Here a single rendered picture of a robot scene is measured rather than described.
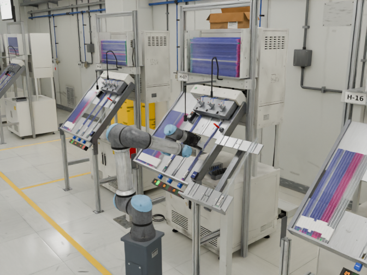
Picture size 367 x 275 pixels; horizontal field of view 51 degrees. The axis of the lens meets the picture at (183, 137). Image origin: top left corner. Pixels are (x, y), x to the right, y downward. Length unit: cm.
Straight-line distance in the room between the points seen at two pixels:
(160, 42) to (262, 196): 186
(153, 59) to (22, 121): 346
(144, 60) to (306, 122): 179
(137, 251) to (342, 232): 108
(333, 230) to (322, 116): 227
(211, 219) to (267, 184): 54
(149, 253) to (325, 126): 246
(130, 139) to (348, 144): 116
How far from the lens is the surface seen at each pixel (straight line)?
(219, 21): 330
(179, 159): 275
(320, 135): 417
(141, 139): 207
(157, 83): 401
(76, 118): 418
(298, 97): 425
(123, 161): 219
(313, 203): 209
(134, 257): 231
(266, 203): 322
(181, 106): 313
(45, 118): 700
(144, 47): 390
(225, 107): 272
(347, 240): 197
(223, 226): 253
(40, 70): 689
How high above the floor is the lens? 167
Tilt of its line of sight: 15 degrees down
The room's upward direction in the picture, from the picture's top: straight up
